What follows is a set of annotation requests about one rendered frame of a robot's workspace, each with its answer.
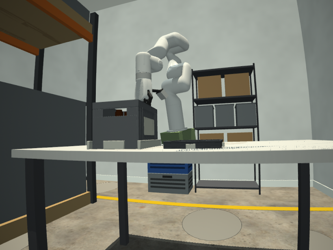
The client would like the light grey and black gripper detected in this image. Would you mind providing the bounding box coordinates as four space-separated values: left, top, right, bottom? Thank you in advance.
135 78 153 106

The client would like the dark grey divided crate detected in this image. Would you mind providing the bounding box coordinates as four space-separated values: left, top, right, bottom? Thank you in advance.
92 99 158 149

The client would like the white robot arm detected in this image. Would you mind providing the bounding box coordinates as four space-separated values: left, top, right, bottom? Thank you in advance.
136 32 192 132

